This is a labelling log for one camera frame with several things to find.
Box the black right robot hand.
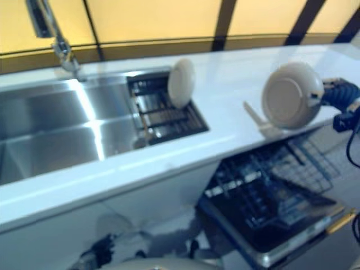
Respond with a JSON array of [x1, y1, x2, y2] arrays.
[[309, 77, 354, 110]]

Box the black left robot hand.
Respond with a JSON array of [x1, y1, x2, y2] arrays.
[[92, 235, 119, 264]]

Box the beige round plate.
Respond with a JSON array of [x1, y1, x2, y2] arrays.
[[168, 58, 196, 109], [260, 61, 325, 131]]

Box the wide white glossy cabinet door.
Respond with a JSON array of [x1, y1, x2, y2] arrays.
[[0, 201, 133, 270]]

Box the narrow white glossy cabinet door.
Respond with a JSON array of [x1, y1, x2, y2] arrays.
[[102, 160, 223, 234]]

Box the stainless steel sink basin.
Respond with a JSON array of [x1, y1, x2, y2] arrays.
[[0, 66, 210, 186]]

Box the black slatted sink drying rack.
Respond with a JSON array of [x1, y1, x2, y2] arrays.
[[125, 69, 210, 146]]

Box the chrome pull-down kitchen faucet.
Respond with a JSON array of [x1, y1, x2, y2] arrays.
[[25, 0, 85, 82]]

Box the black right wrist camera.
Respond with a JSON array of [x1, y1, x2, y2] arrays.
[[333, 105, 360, 132]]

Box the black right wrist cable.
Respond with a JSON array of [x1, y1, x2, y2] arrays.
[[346, 131, 360, 167]]

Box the black wire dishwasher rack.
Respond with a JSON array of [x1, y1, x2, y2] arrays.
[[205, 134, 343, 231]]

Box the black window frame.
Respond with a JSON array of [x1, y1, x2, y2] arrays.
[[0, 0, 360, 77]]

